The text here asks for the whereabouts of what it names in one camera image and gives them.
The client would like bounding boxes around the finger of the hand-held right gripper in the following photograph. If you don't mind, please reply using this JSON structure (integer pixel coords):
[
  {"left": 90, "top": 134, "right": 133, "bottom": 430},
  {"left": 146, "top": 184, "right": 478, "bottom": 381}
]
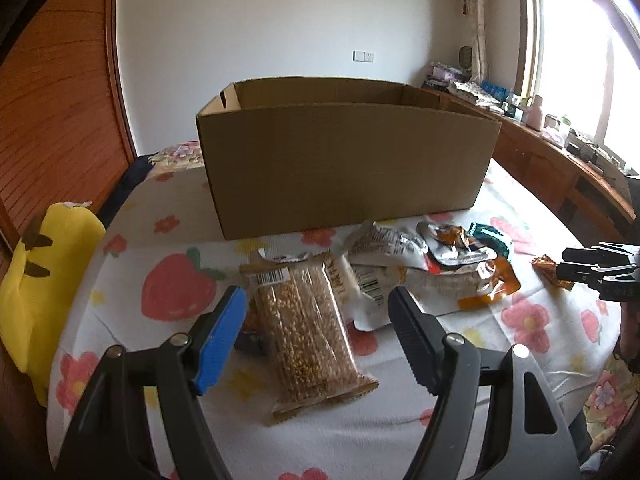
[
  {"left": 561, "top": 242, "right": 640, "bottom": 263},
  {"left": 556, "top": 261, "right": 640, "bottom": 302}
]

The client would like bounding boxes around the wooden slatted wardrobe door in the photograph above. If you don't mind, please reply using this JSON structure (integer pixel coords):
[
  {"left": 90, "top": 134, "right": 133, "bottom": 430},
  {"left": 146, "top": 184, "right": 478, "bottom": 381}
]
[{"left": 0, "top": 0, "right": 137, "bottom": 256}]

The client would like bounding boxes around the patterned curtain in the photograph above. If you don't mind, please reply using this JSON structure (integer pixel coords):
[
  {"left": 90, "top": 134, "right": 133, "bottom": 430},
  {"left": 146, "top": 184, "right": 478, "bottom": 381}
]
[{"left": 457, "top": 0, "right": 489, "bottom": 83}]

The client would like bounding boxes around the silver candy bag red-edged label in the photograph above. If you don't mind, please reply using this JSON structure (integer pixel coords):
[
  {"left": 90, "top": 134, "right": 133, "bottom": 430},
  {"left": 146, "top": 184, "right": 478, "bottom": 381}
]
[{"left": 347, "top": 221, "right": 441, "bottom": 273}]

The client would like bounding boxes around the large orange white snack packet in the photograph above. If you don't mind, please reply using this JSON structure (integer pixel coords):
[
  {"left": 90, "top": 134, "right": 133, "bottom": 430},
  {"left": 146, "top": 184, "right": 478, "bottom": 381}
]
[{"left": 400, "top": 257, "right": 521, "bottom": 314}]

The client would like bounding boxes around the long wooden cabinet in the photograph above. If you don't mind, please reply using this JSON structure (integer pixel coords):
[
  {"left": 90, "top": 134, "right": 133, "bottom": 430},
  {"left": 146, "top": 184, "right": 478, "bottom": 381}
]
[{"left": 422, "top": 85, "right": 640, "bottom": 242}]

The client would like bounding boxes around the white barcode snack packet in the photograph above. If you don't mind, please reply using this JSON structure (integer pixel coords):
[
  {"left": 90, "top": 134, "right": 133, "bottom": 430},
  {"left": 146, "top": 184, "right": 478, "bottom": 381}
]
[{"left": 331, "top": 255, "right": 416, "bottom": 332}]

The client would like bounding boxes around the bright window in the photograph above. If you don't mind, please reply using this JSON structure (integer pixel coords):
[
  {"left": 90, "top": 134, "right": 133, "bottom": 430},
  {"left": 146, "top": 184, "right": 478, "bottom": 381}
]
[{"left": 520, "top": 0, "right": 640, "bottom": 171}]

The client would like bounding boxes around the green snack packet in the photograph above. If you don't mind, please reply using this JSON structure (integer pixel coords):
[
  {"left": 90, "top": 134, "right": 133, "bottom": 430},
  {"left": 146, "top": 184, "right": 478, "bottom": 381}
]
[{"left": 470, "top": 224, "right": 512, "bottom": 259}]

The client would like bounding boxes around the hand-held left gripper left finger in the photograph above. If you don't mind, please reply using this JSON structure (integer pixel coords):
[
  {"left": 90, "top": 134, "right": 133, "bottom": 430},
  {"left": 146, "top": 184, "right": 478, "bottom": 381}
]
[{"left": 50, "top": 285, "right": 248, "bottom": 480}]

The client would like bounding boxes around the brown cardboard box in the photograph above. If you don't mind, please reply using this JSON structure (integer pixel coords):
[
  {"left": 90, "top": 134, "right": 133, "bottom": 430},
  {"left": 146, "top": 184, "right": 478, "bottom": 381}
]
[{"left": 195, "top": 77, "right": 502, "bottom": 241}]

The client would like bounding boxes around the yellow plush toy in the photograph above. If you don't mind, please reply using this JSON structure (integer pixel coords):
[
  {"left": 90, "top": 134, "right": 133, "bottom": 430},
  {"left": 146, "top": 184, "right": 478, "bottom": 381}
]
[{"left": 0, "top": 201, "right": 107, "bottom": 407}]

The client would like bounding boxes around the small dark snack packet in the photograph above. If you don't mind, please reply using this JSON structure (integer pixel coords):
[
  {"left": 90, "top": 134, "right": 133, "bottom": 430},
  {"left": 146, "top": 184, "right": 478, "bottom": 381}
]
[{"left": 235, "top": 327, "right": 269, "bottom": 357}]

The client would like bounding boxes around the small brown candy wrapper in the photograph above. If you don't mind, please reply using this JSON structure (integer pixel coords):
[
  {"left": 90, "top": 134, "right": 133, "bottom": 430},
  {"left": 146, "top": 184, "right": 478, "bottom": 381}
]
[{"left": 531, "top": 254, "right": 576, "bottom": 292}]

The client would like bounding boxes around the clutter of bottles and boxes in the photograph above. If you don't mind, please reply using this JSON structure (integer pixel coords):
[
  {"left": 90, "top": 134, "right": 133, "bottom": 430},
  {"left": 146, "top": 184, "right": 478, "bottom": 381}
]
[{"left": 422, "top": 61, "right": 632, "bottom": 176}]

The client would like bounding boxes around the clear sesame bar packet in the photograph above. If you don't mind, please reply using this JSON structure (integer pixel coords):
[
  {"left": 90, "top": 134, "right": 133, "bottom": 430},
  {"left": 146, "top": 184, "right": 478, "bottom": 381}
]
[{"left": 239, "top": 250, "right": 380, "bottom": 427}]

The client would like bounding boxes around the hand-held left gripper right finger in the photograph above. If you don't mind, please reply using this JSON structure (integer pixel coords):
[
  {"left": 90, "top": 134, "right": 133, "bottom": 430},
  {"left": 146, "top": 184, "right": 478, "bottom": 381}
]
[{"left": 387, "top": 286, "right": 583, "bottom": 480}]

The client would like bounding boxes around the silver orange snack pouch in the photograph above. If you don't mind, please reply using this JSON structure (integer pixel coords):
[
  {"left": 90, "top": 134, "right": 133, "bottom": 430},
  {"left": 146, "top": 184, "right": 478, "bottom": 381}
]
[{"left": 417, "top": 221, "right": 501, "bottom": 264}]

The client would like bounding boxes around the floral strawberry printed bedsheet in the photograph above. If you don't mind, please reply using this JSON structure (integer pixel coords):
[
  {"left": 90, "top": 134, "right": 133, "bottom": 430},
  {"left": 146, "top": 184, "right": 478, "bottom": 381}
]
[{"left": 46, "top": 140, "right": 640, "bottom": 480}]

